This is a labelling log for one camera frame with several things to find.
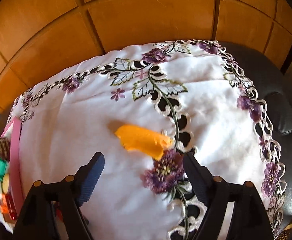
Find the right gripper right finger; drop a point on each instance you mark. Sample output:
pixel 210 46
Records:
pixel 200 178

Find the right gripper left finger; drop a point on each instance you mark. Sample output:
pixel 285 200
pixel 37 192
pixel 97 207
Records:
pixel 87 177

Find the orange plastic case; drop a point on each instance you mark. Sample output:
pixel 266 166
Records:
pixel 151 143

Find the green ribbed plastic holder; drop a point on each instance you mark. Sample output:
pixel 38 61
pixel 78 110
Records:
pixel 4 165

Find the orange toy blocks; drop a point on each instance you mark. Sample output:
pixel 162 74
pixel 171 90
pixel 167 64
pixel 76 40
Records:
pixel 3 205

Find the clear jar black lid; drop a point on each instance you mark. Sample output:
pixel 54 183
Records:
pixel 4 149

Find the pink white shallow box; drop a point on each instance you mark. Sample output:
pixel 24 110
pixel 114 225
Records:
pixel 12 133

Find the white floral embroidered tablecloth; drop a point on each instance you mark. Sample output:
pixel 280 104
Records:
pixel 145 108

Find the black leather chair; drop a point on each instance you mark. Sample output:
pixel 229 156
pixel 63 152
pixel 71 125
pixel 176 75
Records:
pixel 274 88

